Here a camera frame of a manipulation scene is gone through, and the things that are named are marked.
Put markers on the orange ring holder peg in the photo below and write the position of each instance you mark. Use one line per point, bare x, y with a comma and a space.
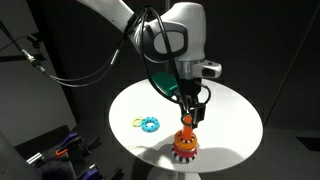
187, 130

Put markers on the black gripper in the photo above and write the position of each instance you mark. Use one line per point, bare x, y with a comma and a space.
191, 88

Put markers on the purple clamp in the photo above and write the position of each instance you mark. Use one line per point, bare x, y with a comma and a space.
67, 143

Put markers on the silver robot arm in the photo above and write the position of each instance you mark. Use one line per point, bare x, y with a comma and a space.
178, 37

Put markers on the green wrist camera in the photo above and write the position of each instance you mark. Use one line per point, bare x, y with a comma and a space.
165, 82

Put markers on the white round table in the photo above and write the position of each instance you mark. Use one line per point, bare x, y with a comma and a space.
145, 123

